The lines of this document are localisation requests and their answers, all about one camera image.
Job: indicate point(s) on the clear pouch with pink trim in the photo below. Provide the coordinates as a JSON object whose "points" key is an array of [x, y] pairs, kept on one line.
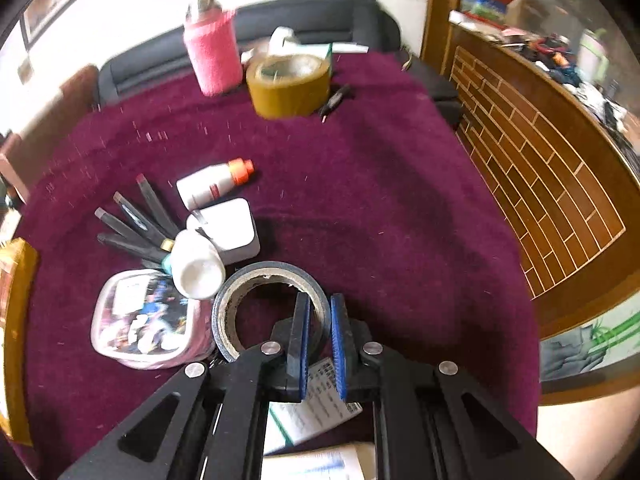
{"points": [[145, 320]]}

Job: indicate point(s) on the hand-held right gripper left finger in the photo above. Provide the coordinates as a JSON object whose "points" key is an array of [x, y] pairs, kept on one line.
{"points": [[301, 345]]}

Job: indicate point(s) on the white printed packet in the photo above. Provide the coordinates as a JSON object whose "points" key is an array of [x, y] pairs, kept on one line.
{"points": [[310, 410]]}

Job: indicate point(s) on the flat white box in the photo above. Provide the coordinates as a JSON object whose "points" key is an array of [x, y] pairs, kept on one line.
{"points": [[350, 49]]}

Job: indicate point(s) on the brown tape roll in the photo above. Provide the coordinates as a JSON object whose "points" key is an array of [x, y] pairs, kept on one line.
{"points": [[285, 97]]}

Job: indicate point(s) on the wooden brick-pattern counter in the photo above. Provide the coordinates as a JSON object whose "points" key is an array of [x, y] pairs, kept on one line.
{"points": [[550, 185]]}

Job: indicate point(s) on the wooden door frame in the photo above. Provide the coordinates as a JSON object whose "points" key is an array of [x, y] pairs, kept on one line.
{"points": [[435, 10]]}

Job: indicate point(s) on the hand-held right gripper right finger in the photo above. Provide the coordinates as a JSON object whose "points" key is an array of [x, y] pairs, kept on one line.
{"points": [[339, 347]]}

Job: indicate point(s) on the small wall plaque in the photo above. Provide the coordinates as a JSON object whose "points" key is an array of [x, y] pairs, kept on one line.
{"points": [[23, 70]]}

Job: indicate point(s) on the bundle of black pens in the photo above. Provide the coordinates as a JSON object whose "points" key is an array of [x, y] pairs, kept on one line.
{"points": [[127, 230]]}

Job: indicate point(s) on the colourful cardboard box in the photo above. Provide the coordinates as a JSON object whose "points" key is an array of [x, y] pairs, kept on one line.
{"points": [[480, 5]]}

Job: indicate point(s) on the white paper box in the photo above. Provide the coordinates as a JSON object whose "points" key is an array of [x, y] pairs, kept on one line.
{"points": [[320, 462]]}

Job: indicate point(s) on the pile of mixed clutter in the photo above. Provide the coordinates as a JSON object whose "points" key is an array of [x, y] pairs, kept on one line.
{"points": [[565, 65]]}

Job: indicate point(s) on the white round jar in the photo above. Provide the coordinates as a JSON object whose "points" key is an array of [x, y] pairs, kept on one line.
{"points": [[197, 270]]}

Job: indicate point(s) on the green bamboo print panel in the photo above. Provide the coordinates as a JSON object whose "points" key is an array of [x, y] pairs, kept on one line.
{"points": [[590, 345]]}

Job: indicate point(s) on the black tape roll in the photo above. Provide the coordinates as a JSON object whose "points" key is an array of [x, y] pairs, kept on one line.
{"points": [[270, 269]]}

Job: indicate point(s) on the small black pen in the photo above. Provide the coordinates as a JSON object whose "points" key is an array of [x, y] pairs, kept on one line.
{"points": [[336, 100]]}

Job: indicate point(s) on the bottle with pink knitted sleeve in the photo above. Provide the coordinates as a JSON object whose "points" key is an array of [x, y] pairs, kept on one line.
{"points": [[212, 55]]}

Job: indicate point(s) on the yellow cardboard box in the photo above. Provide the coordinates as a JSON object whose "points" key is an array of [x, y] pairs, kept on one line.
{"points": [[22, 310]]}

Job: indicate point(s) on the brown armchair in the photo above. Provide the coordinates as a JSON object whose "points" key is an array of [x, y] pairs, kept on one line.
{"points": [[75, 95]]}

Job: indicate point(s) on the white bottle with orange cap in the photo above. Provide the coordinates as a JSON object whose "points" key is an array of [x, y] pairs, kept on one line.
{"points": [[205, 185]]}

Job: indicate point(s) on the white charger plug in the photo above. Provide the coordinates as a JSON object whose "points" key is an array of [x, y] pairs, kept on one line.
{"points": [[230, 230]]}

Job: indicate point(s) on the black leather sofa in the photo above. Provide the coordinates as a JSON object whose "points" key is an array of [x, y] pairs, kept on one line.
{"points": [[150, 60]]}

